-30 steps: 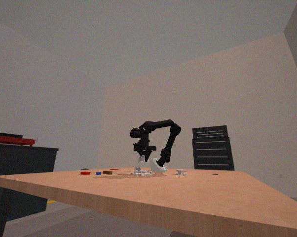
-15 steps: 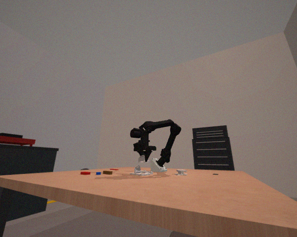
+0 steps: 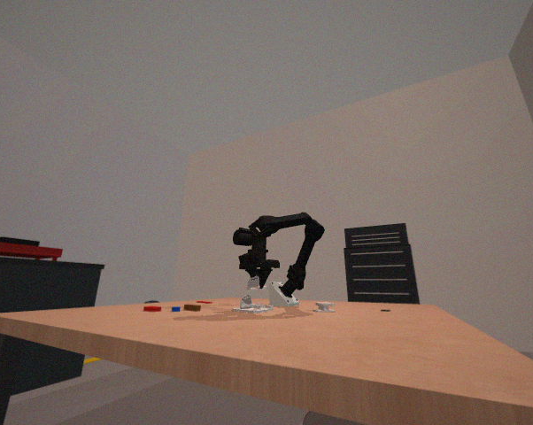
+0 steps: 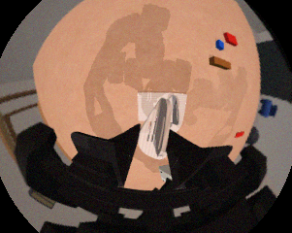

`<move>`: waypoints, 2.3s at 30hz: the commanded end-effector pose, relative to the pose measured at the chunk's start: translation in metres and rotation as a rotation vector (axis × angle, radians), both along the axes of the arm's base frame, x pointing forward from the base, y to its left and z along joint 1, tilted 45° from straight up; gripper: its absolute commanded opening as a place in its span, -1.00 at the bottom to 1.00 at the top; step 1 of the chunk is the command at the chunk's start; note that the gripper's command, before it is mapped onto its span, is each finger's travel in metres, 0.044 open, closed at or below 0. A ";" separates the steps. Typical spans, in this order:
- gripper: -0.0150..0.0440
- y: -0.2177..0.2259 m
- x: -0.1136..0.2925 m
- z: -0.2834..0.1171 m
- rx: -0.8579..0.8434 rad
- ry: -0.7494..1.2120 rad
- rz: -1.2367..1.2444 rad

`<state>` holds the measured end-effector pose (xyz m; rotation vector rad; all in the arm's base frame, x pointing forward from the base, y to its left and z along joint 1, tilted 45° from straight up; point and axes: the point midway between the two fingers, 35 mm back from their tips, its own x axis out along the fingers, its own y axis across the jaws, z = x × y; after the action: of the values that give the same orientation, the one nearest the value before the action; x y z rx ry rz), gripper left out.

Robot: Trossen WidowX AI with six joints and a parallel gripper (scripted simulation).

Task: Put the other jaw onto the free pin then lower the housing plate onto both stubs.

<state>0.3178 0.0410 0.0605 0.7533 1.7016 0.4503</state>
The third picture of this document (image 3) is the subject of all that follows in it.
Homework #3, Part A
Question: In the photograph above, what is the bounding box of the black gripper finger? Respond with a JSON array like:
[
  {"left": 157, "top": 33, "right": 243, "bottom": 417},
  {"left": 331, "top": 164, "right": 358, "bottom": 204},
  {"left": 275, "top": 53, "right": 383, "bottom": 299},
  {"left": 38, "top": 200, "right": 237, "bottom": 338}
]
[
  {"left": 257, "top": 269, "right": 273, "bottom": 289},
  {"left": 245, "top": 269, "right": 259, "bottom": 278}
]

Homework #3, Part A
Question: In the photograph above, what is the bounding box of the brown rectangular block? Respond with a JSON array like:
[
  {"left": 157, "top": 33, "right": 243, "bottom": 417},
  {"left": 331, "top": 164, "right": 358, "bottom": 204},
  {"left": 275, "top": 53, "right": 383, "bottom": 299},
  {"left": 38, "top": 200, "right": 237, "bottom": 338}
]
[{"left": 183, "top": 305, "right": 201, "bottom": 312}]

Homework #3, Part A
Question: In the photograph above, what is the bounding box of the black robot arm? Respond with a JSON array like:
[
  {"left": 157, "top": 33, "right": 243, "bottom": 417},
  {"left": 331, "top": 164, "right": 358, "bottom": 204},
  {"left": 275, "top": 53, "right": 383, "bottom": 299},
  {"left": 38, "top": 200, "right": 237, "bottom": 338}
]
[{"left": 233, "top": 212, "right": 325, "bottom": 298}]

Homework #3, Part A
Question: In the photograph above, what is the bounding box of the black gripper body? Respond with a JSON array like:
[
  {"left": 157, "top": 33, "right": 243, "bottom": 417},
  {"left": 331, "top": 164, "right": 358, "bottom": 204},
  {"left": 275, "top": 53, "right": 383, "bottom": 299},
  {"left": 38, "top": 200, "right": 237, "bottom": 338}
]
[{"left": 239, "top": 246, "right": 280, "bottom": 270}]

